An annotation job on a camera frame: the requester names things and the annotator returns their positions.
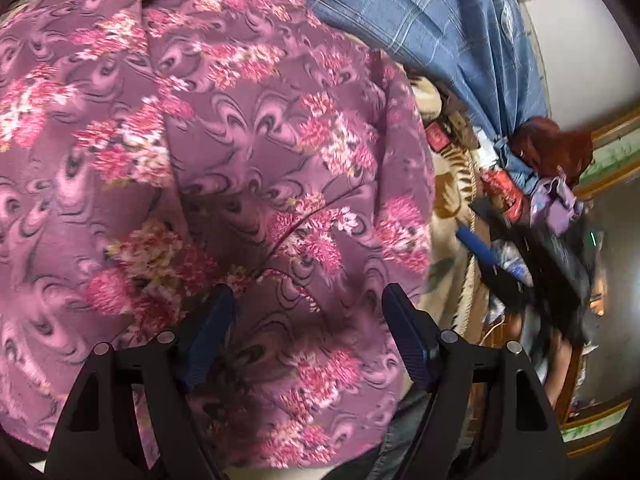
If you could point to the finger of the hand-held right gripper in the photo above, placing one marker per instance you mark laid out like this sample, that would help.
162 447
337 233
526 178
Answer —
476 247

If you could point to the person's grey trousers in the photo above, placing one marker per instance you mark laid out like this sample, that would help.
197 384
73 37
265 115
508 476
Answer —
400 435

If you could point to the blue checked pillow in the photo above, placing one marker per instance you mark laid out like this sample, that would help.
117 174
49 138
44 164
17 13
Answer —
425 15

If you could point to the purple floral garment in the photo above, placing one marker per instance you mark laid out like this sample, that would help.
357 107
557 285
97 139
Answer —
210 160

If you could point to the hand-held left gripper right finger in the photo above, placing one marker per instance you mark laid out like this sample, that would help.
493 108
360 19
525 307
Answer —
406 332

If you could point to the wooden bed frame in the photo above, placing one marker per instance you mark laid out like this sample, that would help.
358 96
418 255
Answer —
607 160

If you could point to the person's right forearm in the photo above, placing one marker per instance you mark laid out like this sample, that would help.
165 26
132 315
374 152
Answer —
556 367

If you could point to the reddish brown cloth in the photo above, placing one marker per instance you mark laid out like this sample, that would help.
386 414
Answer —
555 152

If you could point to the red packet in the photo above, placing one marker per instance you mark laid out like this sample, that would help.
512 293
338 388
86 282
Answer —
506 195

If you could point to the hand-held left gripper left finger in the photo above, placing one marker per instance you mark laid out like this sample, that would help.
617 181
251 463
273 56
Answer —
214 332

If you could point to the lilac cloth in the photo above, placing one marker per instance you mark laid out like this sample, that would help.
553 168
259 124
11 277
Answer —
555 205

